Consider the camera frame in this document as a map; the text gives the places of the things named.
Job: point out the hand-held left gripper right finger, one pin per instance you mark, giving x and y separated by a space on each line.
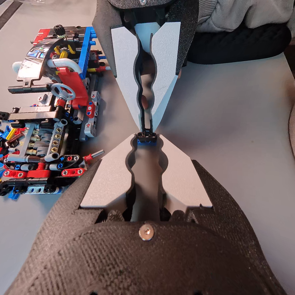
186 184

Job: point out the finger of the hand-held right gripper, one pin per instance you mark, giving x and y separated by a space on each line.
166 57
124 57

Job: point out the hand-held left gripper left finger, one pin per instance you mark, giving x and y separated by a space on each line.
108 184

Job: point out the black lego perpendicular connector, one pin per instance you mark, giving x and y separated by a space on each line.
147 135

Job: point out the lego car model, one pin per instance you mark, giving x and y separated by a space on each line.
57 103

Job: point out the person's right forearm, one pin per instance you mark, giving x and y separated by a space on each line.
242 13

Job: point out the pile of loose lego pieces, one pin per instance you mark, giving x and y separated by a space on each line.
9 136

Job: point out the person's right hand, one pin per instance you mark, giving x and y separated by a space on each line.
145 102

